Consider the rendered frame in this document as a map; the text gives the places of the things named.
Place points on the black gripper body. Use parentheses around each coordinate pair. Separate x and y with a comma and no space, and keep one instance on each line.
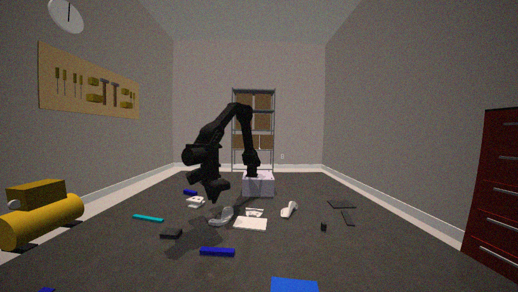
(212,170)

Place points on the cyan flat bar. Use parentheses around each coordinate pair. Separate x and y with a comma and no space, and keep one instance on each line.
(148,218)

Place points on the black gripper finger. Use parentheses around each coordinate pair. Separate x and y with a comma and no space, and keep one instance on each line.
(206,185)
(214,196)

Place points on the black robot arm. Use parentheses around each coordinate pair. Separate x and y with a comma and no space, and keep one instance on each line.
(205,148)

